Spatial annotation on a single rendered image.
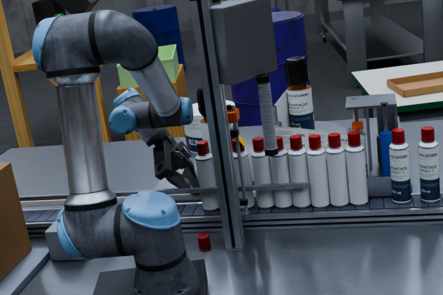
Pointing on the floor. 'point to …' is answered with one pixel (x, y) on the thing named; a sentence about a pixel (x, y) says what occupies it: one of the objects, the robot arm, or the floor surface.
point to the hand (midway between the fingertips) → (195, 192)
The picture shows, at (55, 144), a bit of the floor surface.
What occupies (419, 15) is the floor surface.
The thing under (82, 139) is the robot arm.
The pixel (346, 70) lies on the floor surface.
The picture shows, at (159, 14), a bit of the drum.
